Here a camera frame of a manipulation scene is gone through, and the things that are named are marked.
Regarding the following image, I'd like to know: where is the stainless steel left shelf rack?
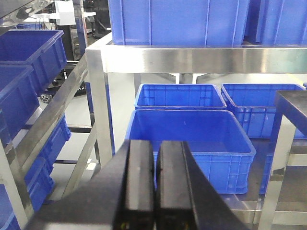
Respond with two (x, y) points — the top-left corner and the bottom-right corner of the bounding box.
(0, 0), (97, 230)

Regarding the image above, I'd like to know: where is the front blue crate lower shelf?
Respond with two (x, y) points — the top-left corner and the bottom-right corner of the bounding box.
(125, 109), (256, 194)

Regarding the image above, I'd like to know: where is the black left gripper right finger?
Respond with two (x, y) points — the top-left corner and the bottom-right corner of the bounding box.
(155, 141), (248, 230)

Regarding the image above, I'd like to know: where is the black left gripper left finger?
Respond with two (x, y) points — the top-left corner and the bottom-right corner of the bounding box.
(25, 140), (154, 230)

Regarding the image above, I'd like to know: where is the stainless steel centre shelf rack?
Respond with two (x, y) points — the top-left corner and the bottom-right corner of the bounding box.
(85, 34), (307, 225)

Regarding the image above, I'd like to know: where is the stainless steel shelf rack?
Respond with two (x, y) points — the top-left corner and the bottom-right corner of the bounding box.
(0, 0), (97, 230)
(85, 34), (307, 225)

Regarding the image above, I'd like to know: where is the blue crate left rack front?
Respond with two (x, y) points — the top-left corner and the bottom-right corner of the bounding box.
(0, 65), (39, 146)

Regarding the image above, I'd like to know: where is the large blue crate upper shelf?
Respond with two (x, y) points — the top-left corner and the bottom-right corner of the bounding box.
(108, 0), (250, 47)

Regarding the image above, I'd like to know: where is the right blue crate lower shelf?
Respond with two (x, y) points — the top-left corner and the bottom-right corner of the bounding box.
(221, 83), (305, 138)

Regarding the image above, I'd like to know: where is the white machine in background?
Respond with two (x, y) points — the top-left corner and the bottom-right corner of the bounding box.
(29, 0), (96, 26)

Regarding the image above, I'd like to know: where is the blue crate left rack lower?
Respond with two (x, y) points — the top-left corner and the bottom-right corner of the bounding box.
(0, 116), (71, 230)

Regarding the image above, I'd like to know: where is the blue crate rack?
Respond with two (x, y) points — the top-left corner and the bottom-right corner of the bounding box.
(0, 29), (67, 93)
(0, 65), (39, 146)
(0, 116), (71, 230)

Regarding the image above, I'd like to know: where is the blue crate left rack upper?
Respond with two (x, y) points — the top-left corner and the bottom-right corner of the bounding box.
(0, 29), (67, 93)

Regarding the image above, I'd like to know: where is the black wheeled cart base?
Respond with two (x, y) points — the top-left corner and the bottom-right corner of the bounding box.
(39, 69), (72, 104)

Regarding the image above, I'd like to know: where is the rear blue crate lower shelf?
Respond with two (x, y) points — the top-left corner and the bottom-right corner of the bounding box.
(134, 84), (227, 110)

